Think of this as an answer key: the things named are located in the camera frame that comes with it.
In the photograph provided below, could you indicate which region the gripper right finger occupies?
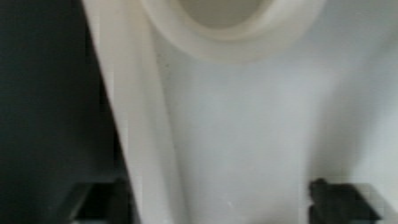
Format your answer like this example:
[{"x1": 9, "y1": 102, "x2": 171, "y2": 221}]
[{"x1": 310, "y1": 179, "x2": 383, "y2": 224}]

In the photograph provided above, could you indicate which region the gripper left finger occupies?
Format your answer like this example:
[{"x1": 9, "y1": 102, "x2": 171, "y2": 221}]
[{"x1": 68, "y1": 179, "x2": 134, "y2": 224}]

